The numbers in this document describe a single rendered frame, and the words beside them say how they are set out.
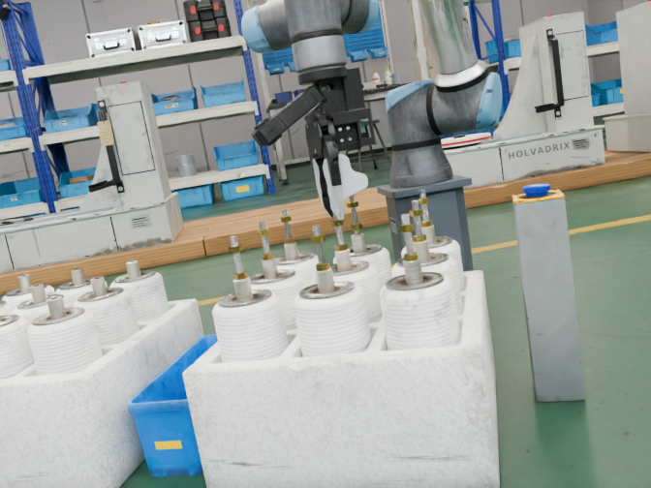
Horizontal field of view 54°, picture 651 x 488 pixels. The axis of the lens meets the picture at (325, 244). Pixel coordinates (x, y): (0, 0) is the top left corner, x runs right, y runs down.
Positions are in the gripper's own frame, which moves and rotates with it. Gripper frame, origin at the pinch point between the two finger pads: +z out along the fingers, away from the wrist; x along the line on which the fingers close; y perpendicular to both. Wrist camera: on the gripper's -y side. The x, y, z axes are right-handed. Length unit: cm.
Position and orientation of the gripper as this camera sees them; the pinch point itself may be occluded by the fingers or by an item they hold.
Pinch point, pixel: (330, 210)
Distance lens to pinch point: 95.9
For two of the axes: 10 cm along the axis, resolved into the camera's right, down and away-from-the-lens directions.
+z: 1.7, 9.7, 1.7
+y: 9.4, -2.1, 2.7
